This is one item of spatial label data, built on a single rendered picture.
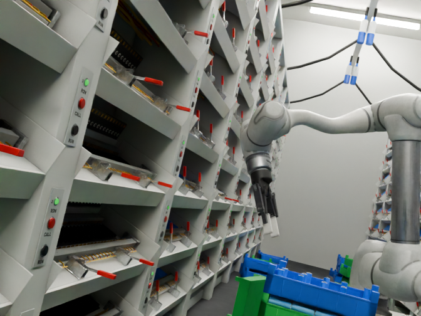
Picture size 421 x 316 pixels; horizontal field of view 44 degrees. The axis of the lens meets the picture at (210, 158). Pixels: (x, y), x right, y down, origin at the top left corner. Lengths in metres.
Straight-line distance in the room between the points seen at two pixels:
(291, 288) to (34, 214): 0.87
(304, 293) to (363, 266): 0.71
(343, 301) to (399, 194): 0.67
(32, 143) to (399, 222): 1.50
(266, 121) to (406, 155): 0.57
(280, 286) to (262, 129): 0.55
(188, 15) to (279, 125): 0.49
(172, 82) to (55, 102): 0.73
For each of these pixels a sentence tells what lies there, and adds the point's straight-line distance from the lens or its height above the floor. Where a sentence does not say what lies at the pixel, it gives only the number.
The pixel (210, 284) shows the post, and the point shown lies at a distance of 2.88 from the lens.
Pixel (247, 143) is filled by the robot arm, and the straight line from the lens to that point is 1.88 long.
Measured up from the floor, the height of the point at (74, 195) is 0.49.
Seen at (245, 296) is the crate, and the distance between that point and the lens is 2.53.
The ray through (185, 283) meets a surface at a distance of 2.18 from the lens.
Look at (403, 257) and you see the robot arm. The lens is 2.01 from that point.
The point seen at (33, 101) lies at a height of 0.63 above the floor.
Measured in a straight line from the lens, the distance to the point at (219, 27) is 1.74.
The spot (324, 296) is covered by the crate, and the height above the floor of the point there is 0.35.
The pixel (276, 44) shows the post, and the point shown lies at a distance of 3.70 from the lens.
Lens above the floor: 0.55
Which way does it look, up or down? 4 degrees up
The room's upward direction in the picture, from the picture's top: 13 degrees clockwise
